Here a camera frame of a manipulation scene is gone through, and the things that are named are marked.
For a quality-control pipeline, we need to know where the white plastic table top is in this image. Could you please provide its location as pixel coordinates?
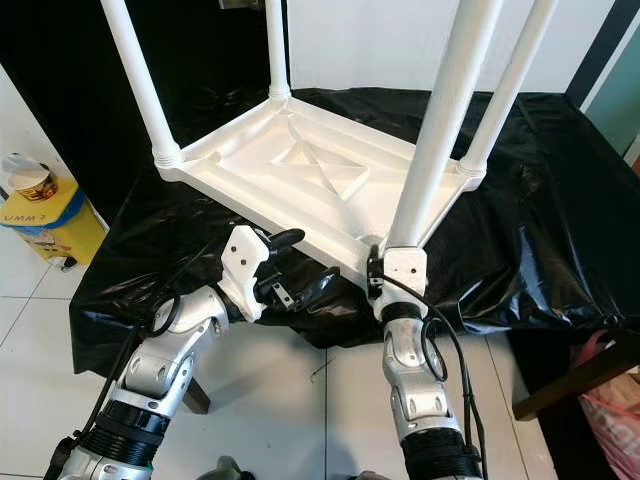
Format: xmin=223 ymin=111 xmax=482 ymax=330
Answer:
xmin=155 ymin=95 xmax=486 ymax=286

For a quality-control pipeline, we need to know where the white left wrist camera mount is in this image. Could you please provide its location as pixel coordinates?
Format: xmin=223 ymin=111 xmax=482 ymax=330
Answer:
xmin=220 ymin=225 xmax=281 ymax=323

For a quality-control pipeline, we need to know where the white paper noodle cup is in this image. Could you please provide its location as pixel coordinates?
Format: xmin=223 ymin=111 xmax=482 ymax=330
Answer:
xmin=5 ymin=153 xmax=59 ymax=203

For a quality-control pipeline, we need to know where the pink plastic bag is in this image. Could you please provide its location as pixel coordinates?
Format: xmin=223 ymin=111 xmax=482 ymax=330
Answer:
xmin=575 ymin=330 xmax=640 ymax=471

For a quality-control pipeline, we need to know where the grey robot left foot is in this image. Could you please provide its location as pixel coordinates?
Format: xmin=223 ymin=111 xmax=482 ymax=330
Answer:
xmin=210 ymin=457 xmax=251 ymax=480

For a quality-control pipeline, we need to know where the dark brown wooden beam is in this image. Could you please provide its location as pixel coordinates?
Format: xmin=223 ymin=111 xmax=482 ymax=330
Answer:
xmin=512 ymin=345 xmax=640 ymax=421
xmin=185 ymin=378 xmax=211 ymax=414

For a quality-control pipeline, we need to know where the black plastic table cloth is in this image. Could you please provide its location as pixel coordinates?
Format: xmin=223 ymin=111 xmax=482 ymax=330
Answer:
xmin=70 ymin=88 xmax=640 ymax=353

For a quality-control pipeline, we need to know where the yellow box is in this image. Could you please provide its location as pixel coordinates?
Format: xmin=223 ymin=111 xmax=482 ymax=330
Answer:
xmin=2 ymin=178 xmax=106 ymax=269

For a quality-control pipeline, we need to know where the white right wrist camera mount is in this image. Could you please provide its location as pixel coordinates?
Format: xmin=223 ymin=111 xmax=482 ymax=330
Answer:
xmin=372 ymin=246 xmax=429 ymax=323

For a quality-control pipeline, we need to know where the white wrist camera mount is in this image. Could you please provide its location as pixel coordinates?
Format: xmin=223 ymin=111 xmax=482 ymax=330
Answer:
xmin=220 ymin=225 xmax=281 ymax=323
xmin=372 ymin=246 xmax=429 ymax=323

